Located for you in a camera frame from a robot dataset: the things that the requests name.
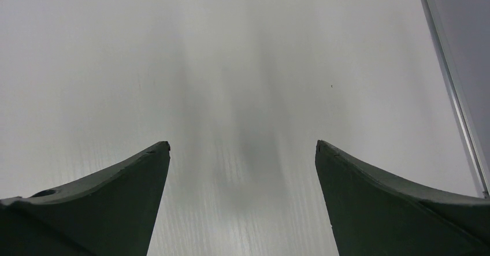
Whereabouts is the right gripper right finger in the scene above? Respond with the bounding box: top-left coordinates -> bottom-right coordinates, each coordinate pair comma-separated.
315,140 -> 489,255

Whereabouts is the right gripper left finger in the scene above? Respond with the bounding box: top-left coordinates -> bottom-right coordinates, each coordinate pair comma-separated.
1,141 -> 170,255

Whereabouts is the aluminium corner frame post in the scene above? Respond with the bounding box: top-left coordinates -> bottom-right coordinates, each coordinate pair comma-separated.
421,0 -> 489,199

